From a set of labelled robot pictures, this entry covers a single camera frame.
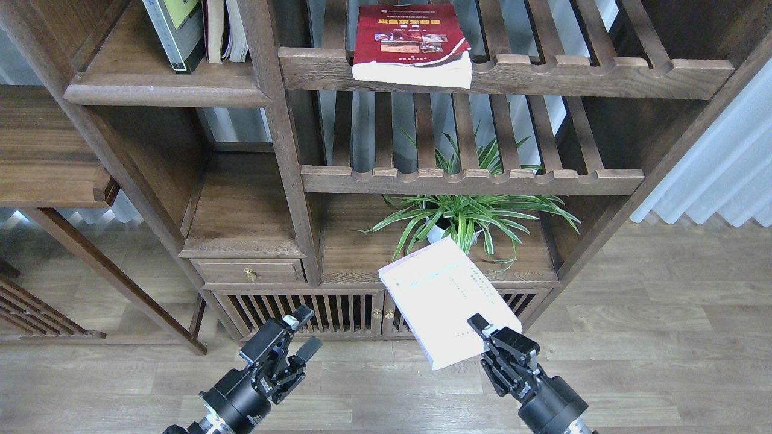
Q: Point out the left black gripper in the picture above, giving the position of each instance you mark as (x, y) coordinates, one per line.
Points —
(243, 398)

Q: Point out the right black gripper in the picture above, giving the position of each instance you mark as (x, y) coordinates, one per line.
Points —
(547, 404)

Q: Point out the white lavender cover book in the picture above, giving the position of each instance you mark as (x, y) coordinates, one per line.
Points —
(437, 289)

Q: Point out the red cover book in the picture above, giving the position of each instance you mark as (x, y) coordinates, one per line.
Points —
(419, 45)

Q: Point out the green grey cover book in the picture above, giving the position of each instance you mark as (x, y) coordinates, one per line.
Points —
(180, 27)

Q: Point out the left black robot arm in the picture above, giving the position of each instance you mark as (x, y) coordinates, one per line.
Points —
(175, 430)

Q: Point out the upright books on shelf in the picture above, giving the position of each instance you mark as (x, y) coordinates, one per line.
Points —
(224, 33)

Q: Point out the brass drawer knob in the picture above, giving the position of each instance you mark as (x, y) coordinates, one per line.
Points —
(250, 275)

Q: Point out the brass cabinet door knobs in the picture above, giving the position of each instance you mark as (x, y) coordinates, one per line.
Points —
(379, 313)

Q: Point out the white plant pot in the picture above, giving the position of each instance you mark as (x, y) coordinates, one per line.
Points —
(438, 231)

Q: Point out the green spider plant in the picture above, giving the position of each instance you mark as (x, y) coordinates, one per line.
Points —
(463, 218)

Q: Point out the dark wooden bookshelf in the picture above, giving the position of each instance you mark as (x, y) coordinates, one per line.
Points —
(263, 166)

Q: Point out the white curtain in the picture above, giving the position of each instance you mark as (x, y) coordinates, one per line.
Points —
(728, 171)

